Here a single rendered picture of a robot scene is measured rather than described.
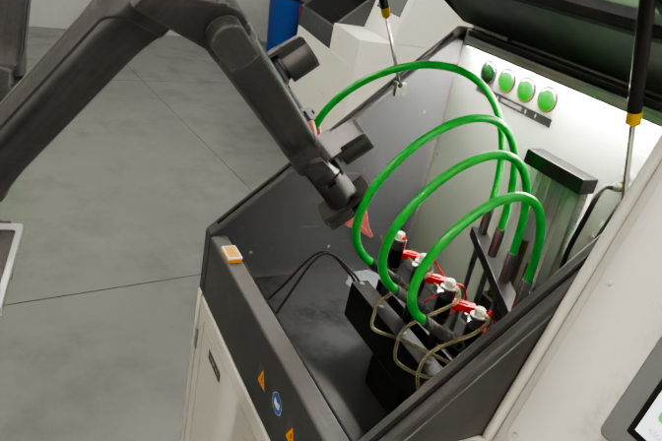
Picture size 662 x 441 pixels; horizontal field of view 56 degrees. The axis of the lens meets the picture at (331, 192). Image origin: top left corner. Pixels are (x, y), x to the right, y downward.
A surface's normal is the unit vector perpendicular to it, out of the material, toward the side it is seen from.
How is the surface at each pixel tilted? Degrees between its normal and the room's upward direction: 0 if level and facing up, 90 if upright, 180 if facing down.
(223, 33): 117
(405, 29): 90
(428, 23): 90
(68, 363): 0
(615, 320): 76
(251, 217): 90
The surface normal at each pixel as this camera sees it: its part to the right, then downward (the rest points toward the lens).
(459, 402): 0.43, 0.44
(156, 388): 0.18, -0.90
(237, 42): 0.48, 0.78
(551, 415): -0.82, -0.19
